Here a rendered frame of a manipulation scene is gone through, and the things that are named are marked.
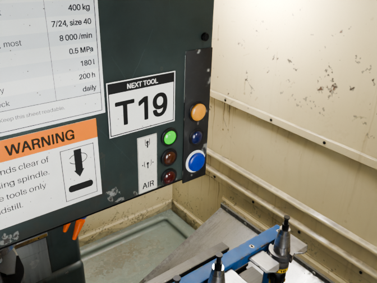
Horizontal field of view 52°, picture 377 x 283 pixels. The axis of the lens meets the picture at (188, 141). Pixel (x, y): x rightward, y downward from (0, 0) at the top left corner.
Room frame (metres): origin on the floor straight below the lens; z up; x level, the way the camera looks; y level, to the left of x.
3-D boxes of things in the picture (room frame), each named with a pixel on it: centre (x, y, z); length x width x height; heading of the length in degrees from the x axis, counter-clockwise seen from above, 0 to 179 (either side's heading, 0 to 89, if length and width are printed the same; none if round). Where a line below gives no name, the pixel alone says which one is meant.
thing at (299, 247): (0.80, -0.29, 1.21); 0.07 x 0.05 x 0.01; 39
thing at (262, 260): (0.73, -0.20, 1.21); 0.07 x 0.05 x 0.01; 39
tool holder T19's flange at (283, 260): (0.77, -0.24, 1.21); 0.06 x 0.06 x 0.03
